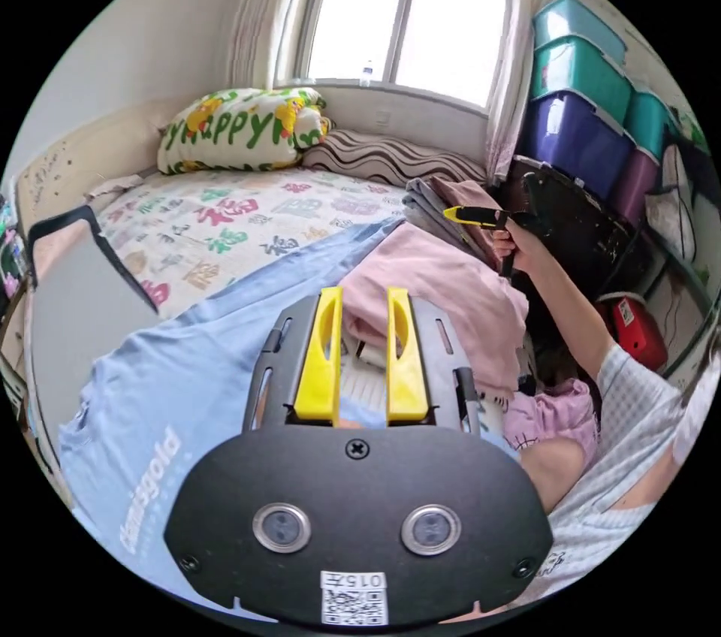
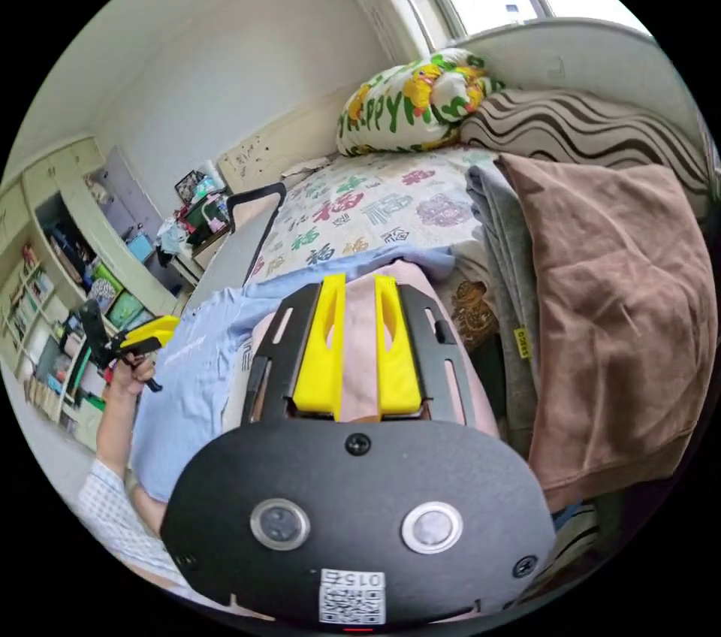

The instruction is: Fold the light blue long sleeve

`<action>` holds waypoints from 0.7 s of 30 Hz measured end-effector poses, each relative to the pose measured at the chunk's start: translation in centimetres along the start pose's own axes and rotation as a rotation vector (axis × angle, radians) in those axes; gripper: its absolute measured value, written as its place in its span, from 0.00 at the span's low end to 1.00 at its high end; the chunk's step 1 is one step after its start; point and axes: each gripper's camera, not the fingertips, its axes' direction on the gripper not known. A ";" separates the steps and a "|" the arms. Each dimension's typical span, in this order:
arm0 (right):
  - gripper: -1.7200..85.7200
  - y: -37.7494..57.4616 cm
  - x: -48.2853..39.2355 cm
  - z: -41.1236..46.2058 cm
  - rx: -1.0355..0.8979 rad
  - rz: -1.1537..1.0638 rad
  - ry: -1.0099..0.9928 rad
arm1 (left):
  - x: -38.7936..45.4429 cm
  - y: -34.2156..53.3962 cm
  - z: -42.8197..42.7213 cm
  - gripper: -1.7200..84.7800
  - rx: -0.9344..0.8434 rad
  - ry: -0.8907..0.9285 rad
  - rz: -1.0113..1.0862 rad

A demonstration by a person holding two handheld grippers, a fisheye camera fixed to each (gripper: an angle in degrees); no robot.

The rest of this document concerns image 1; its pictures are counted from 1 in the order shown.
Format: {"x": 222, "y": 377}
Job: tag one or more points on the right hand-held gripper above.
{"x": 526, "y": 223}

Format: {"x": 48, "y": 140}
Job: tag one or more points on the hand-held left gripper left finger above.
{"x": 320, "y": 366}

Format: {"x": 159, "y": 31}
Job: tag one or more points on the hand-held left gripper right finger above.
{"x": 403, "y": 372}

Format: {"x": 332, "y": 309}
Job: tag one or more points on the light blue long sleeve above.
{"x": 197, "y": 366}

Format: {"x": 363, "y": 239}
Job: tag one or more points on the person's right forearm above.
{"x": 569, "y": 310}

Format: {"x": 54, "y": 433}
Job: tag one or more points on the person's right hand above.
{"x": 515, "y": 251}

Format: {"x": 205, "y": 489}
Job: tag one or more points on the pile of clothes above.
{"x": 445, "y": 282}

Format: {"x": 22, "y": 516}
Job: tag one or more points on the brown wavy striped pillow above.
{"x": 388, "y": 158}

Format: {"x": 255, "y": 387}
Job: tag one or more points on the large purple storage box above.
{"x": 574, "y": 144}

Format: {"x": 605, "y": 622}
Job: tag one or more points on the pale pink curtain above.
{"x": 515, "y": 68}
{"x": 270, "y": 11}

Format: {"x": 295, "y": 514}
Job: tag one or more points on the bed with printed sheet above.
{"x": 225, "y": 231}

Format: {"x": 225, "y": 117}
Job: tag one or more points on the small purple storage box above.
{"x": 636, "y": 186}

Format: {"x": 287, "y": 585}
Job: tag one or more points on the clear plastic bottle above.
{"x": 366, "y": 75}

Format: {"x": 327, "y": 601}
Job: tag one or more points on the large green storage box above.
{"x": 580, "y": 76}

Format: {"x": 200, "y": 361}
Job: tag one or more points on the window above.
{"x": 405, "y": 28}

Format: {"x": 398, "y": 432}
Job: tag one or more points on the red box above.
{"x": 636, "y": 330}

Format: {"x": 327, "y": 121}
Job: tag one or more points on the white bag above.
{"x": 673, "y": 209}

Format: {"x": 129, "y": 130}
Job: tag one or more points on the small green storage box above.
{"x": 650, "y": 121}

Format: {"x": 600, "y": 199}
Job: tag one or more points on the light blue storage box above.
{"x": 580, "y": 25}

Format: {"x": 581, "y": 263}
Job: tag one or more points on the person's body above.
{"x": 625, "y": 457}

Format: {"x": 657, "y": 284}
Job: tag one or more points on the grey board with black rim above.
{"x": 79, "y": 321}

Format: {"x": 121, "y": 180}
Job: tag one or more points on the white pillow with duck print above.
{"x": 236, "y": 133}

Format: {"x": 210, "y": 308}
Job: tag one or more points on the white wall socket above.
{"x": 383, "y": 117}

